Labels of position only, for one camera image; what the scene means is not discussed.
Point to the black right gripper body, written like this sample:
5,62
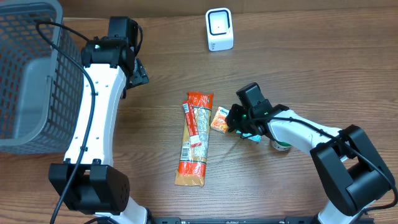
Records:
233,117

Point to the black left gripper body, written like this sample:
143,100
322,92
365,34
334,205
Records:
138,74

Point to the teal snack packet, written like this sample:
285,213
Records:
253,137

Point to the small orange box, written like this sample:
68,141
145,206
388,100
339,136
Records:
219,121

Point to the green lid white jar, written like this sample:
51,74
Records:
280,146

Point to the long orange noodle package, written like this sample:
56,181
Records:
194,150

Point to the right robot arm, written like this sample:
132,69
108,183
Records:
352,172

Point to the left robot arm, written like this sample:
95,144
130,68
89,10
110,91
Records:
86,180

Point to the white barcode scanner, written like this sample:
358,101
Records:
219,29

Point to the grey plastic mesh basket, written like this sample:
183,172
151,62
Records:
41,90

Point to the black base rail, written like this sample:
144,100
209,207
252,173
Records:
286,220

